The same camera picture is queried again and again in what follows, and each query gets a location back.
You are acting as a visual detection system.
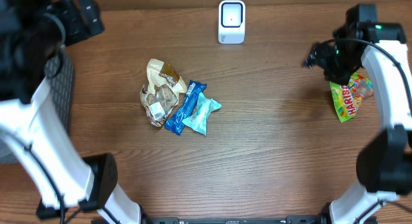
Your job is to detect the green gummy candy bag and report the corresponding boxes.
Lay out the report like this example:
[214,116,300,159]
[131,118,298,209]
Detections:
[330,73,373,123]

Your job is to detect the beige brown snack bag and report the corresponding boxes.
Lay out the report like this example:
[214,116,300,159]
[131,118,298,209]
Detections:
[140,59,187,127]

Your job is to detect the light teal snack packet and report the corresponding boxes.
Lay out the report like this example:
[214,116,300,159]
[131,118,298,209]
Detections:
[182,93,221,136]

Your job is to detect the blue cookie packet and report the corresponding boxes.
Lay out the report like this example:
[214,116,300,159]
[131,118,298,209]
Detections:
[164,80,207,135]

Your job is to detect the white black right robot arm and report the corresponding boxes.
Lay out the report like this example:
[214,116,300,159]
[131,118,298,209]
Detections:
[303,4,411,223]

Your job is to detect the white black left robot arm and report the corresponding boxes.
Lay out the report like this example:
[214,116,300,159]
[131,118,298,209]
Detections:
[1,0,148,224]

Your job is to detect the white barcode scanner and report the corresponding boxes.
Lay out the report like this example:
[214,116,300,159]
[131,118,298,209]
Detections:
[218,0,246,44]

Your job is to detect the grey plastic mesh basket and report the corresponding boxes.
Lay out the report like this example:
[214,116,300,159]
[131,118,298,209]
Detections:
[1,50,75,164]

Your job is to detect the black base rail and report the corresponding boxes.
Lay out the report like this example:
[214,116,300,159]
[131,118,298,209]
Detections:
[151,215,326,224]

